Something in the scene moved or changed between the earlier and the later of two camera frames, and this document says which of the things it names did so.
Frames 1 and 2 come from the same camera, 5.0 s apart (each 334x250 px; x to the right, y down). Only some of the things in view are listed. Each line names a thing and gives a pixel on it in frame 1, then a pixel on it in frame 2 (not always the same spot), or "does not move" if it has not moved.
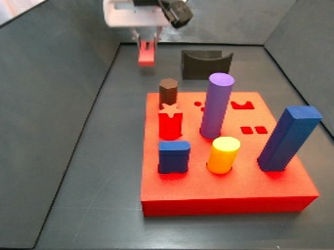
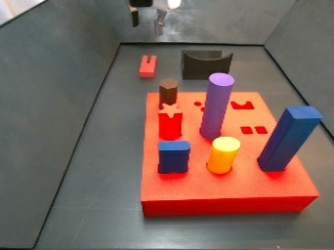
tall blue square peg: (300, 122) does not move
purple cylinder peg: (221, 83) does not move
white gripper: (128, 15) → (162, 6)
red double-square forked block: (146, 55) → (148, 67)
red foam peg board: (253, 190) does not move
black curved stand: (203, 62) does not move
